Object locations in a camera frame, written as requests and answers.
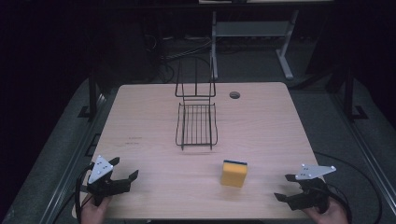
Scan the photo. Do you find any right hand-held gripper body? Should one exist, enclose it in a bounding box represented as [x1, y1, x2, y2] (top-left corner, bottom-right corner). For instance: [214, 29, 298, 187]
[289, 163, 337, 215]

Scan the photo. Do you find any black metal stand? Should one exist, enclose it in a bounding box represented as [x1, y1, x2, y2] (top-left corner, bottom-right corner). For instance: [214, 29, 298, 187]
[77, 68, 99, 121]
[343, 68, 370, 121]

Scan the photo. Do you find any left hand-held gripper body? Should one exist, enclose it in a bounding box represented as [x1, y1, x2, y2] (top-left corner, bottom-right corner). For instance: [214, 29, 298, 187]
[86, 154, 132, 207]

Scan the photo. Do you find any aluminium rail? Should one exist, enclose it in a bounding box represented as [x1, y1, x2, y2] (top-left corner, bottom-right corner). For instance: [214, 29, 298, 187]
[330, 91, 396, 217]
[38, 91, 108, 224]

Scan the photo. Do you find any yellow sponge with blue pad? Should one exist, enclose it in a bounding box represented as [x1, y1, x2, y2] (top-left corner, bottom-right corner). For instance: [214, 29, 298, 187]
[220, 160, 248, 189]

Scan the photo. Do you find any person's left hand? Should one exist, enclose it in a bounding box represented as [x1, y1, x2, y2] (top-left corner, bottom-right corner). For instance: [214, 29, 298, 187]
[80, 195, 112, 224]

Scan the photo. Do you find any black wire rack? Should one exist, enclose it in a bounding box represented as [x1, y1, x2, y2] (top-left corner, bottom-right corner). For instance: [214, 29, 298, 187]
[174, 57, 219, 152]

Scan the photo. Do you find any person's right hand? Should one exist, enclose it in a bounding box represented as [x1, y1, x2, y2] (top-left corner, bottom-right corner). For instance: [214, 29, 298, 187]
[303, 198, 350, 224]

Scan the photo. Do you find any bundle of black floor cables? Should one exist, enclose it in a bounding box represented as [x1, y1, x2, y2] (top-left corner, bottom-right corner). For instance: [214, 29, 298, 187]
[141, 33, 216, 84]

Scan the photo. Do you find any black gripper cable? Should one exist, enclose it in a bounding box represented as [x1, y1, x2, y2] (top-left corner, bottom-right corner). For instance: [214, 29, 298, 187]
[313, 150, 385, 224]
[74, 163, 95, 224]

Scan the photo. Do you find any grey metal desk frame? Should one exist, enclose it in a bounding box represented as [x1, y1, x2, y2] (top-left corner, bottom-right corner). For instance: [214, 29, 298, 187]
[210, 9, 301, 81]

